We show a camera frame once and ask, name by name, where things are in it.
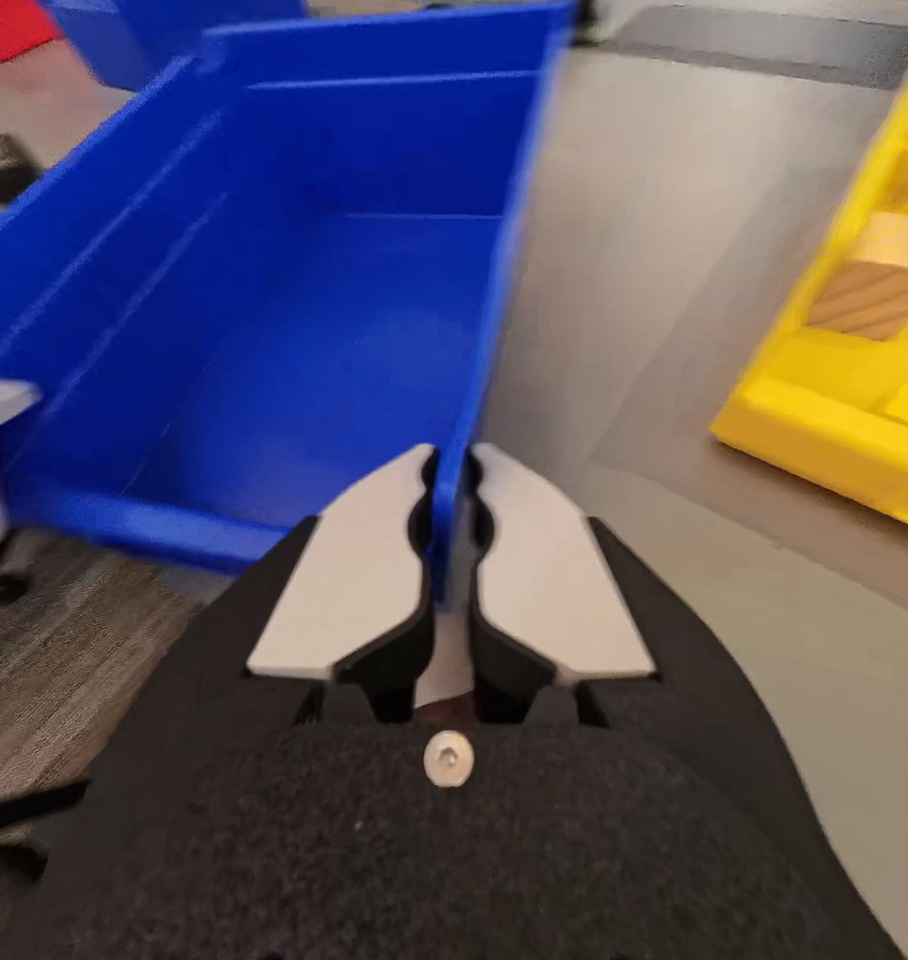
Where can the pile of mixed wooden cubes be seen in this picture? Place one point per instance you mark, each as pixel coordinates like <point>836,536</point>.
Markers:
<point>873,292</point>

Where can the red container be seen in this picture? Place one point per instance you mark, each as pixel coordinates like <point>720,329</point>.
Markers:
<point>11,26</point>

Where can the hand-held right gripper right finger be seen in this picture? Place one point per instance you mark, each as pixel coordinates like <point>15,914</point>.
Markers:
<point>559,592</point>

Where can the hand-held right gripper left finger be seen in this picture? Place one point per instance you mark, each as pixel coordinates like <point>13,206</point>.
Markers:
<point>341,592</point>

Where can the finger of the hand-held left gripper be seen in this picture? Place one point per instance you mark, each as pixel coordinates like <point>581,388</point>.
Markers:
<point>0,401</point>

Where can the yellow plastic box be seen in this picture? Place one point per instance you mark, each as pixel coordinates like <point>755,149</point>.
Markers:
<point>813,420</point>

